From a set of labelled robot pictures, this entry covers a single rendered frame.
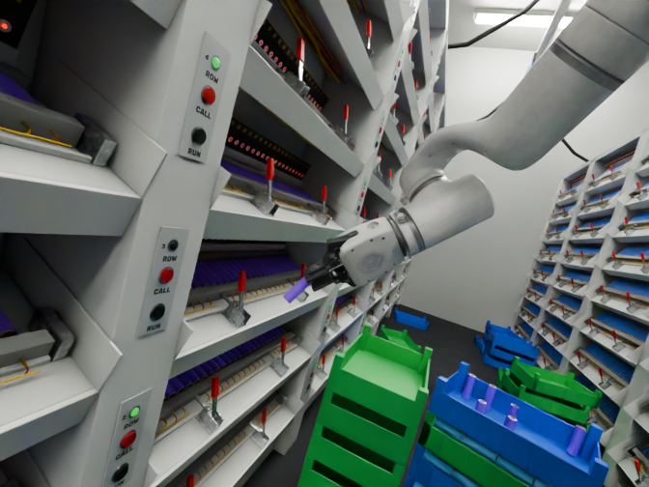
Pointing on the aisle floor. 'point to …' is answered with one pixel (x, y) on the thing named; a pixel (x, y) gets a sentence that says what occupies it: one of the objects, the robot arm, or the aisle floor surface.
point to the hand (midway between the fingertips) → (318, 275)
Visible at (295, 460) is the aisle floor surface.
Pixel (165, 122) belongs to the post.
